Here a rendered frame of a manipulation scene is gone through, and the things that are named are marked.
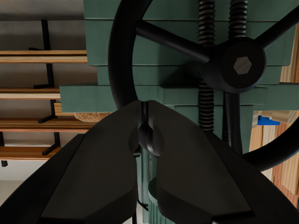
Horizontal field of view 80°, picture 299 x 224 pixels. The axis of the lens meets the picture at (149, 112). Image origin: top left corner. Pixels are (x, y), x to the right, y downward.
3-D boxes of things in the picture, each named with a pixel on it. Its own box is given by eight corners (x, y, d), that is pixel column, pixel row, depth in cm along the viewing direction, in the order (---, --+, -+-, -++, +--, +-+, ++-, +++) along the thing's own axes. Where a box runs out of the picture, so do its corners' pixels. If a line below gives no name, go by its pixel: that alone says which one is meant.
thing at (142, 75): (282, 66, 39) (279, 84, 40) (233, 69, 60) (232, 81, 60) (96, 66, 37) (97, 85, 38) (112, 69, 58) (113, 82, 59)
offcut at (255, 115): (237, 108, 44) (236, 126, 45) (252, 110, 41) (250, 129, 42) (244, 106, 46) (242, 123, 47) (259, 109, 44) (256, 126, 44)
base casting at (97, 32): (299, 21, 37) (292, 66, 39) (204, 54, 94) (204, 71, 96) (81, 18, 36) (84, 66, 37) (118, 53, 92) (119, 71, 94)
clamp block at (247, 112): (257, 105, 31) (252, 154, 33) (223, 96, 44) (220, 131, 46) (171, 106, 30) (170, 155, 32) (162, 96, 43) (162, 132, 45)
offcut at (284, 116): (289, 109, 43) (287, 123, 44) (296, 108, 44) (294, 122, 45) (272, 106, 46) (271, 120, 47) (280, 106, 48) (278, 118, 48)
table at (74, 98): (388, 86, 31) (379, 120, 32) (267, 81, 61) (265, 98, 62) (29, 88, 29) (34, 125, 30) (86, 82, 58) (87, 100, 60)
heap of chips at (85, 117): (107, 111, 40) (107, 128, 41) (115, 102, 54) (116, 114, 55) (66, 112, 40) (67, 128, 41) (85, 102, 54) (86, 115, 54)
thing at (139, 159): (141, 153, 78) (142, 184, 81) (141, 145, 86) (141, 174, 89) (122, 154, 77) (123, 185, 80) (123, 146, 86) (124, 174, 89)
